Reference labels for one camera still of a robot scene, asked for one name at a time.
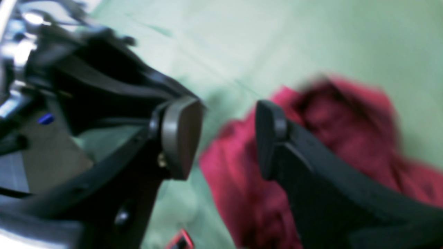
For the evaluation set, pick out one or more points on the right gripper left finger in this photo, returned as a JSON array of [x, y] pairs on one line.
[[109, 206]]

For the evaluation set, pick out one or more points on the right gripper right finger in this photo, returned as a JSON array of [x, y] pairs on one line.
[[333, 205]]

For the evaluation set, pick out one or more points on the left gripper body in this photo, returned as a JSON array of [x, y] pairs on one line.
[[92, 79]]

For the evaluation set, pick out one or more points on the red T-shirt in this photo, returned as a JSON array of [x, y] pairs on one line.
[[355, 122]]

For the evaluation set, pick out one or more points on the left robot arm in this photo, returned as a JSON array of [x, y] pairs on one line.
[[20, 28]]

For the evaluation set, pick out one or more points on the orange black clamp far left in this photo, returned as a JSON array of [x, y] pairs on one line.
[[181, 240]]

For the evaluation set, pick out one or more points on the green table cloth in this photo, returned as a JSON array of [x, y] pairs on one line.
[[365, 75]]

